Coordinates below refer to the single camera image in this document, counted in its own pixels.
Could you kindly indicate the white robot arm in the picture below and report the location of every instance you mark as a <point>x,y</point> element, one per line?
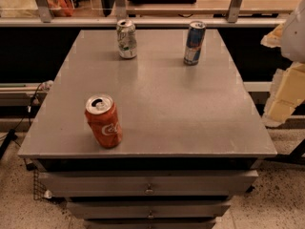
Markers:
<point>293,35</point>

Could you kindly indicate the red Coca-Cola can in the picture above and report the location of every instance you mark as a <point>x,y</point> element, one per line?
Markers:
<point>102,117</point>

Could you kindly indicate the green and white soda can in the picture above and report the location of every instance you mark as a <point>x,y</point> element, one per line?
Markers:
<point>126,40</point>

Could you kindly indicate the blue Red Bull can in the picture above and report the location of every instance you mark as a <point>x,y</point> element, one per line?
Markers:
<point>195,37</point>

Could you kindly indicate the grey metal drawer cabinet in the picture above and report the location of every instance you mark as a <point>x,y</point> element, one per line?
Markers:
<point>191,135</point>

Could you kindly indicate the orange plastic bag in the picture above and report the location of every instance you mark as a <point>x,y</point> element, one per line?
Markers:
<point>61,7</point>

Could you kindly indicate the grey metal shelf frame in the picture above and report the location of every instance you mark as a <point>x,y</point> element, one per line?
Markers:
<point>148,13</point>

